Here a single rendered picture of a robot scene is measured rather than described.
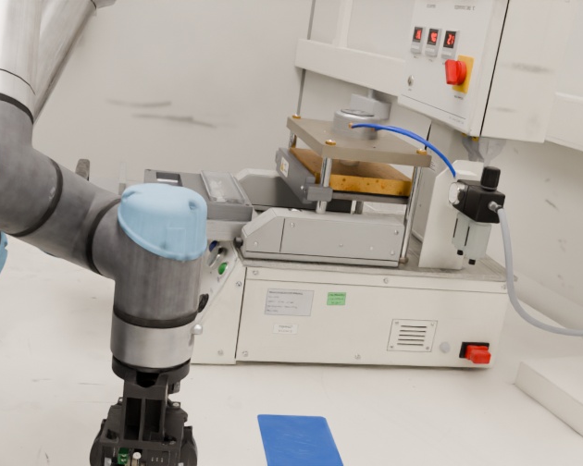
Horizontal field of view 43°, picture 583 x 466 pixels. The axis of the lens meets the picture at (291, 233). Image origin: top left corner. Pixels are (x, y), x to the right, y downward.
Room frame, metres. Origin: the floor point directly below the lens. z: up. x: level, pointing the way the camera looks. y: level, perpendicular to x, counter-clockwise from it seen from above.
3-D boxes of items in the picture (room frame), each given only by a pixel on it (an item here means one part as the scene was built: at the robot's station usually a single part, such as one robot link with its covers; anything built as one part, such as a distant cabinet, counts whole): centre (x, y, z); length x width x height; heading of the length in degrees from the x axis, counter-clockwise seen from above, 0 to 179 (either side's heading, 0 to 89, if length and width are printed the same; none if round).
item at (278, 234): (1.10, -0.04, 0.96); 0.26 x 0.05 x 0.07; 104
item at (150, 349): (0.61, 0.11, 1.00); 0.08 x 0.08 x 0.05
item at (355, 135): (1.24, -0.12, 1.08); 0.31 x 0.24 x 0.13; 14
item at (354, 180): (1.25, -0.08, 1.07); 0.22 x 0.17 x 0.10; 14
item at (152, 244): (0.61, 0.11, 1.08); 0.09 x 0.08 x 0.11; 58
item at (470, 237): (1.07, -0.26, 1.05); 0.15 x 0.05 x 0.15; 14
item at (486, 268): (1.26, -0.11, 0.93); 0.46 x 0.35 x 0.01; 104
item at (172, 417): (0.60, 0.11, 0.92); 0.09 x 0.08 x 0.12; 6
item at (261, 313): (1.24, -0.08, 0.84); 0.53 x 0.37 x 0.17; 104
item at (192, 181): (1.19, 0.17, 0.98); 0.20 x 0.17 x 0.03; 14
